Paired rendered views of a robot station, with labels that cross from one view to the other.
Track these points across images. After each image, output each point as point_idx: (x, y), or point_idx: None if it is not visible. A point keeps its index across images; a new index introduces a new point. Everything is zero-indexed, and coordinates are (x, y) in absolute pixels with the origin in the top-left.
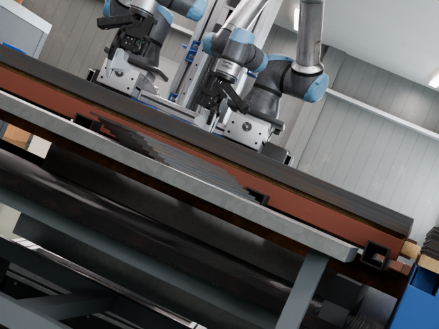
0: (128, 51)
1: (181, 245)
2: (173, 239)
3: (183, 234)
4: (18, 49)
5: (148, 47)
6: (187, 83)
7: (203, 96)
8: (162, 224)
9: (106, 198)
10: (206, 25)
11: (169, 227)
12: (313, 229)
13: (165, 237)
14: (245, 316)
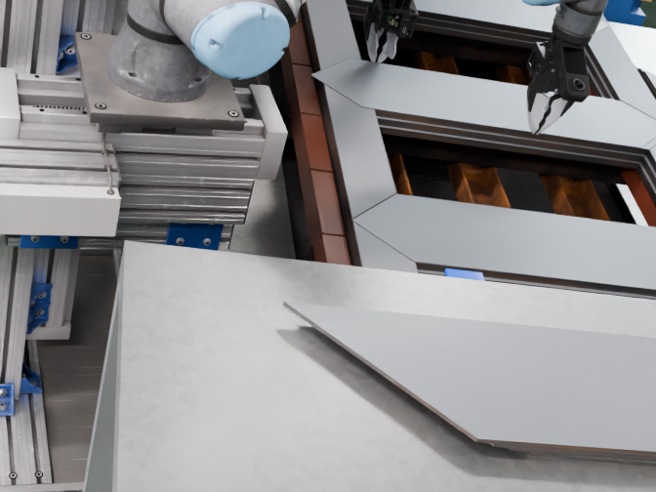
0: (208, 79)
1: (433, 164)
2: (417, 172)
3: (292, 169)
4: (480, 272)
5: (532, 51)
6: (114, 5)
7: (412, 21)
8: (288, 191)
9: (301, 255)
10: None
11: (286, 184)
12: (648, 43)
13: (429, 178)
14: None
